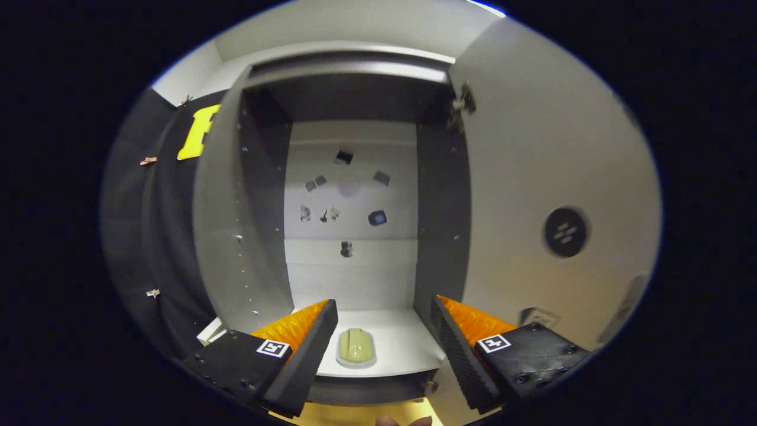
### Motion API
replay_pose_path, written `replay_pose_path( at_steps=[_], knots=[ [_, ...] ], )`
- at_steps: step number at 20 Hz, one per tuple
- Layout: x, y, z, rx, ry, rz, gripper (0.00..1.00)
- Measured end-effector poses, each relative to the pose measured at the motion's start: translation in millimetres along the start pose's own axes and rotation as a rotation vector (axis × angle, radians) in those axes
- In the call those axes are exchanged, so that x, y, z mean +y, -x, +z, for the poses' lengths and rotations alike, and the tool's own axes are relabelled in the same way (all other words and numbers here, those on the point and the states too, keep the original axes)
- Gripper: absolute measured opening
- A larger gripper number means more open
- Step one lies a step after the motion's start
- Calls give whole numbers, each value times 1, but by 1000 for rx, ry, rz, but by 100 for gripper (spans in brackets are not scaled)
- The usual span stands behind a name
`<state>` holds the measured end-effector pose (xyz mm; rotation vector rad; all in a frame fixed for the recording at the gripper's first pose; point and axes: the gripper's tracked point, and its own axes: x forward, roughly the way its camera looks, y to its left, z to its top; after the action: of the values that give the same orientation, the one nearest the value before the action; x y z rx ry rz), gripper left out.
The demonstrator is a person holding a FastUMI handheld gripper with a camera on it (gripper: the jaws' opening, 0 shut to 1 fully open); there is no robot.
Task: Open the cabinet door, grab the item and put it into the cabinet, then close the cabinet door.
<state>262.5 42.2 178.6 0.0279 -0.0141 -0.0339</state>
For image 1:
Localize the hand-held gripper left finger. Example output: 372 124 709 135
177 299 339 418

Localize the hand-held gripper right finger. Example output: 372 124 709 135
430 295 592 415

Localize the green computer mouse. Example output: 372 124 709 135
336 327 377 369

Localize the black backdrop cloth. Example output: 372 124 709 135
101 88 237 362

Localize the dark grey cabinet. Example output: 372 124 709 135
192 50 474 406

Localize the long ceiling light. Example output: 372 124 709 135
467 0 507 17

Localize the green book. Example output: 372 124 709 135
196 317 225 346

